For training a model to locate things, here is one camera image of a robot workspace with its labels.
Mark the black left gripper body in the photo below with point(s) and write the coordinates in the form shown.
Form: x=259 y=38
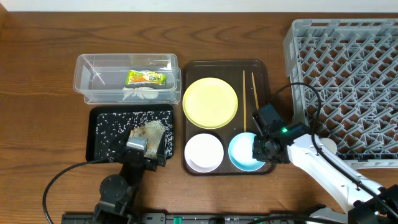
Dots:
x=148 y=162

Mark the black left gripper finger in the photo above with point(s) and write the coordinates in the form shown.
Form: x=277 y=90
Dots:
x=161 y=146
x=118 y=146

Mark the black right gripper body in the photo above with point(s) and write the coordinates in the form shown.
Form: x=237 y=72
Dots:
x=262 y=152

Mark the leftover noodles and rice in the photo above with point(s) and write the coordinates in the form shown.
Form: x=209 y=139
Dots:
x=146 y=130

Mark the blue bowl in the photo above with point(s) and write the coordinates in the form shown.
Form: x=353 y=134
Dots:
x=240 y=152

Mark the white bowl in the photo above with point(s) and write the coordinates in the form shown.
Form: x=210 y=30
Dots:
x=204 y=153

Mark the white tissue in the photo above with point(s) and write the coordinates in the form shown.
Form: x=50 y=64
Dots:
x=141 y=92

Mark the wooden chopstick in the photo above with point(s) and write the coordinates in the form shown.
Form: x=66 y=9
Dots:
x=244 y=102
x=255 y=91

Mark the white paper cup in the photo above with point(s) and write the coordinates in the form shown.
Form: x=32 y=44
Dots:
x=329 y=144

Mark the green snack wrapper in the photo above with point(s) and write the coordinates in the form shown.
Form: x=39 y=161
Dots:
x=145 y=77

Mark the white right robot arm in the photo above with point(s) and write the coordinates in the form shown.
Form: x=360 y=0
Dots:
x=362 y=199

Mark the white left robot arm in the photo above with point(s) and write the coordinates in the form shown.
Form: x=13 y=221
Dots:
x=118 y=191

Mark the black waste tray bin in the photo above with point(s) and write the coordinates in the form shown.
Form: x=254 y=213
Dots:
x=114 y=109

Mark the clear plastic waste bin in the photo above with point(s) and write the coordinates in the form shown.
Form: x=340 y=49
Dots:
x=102 y=77

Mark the grey dishwasher rack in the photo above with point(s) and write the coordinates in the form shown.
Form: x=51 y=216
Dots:
x=344 y=82

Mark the dark brown serving tray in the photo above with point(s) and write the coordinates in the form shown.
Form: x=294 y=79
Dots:
x=249 y=79

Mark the yellow round plate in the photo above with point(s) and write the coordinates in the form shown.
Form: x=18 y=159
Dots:
x=210 y=103

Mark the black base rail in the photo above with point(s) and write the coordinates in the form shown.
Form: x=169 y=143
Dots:
x=324 y=215

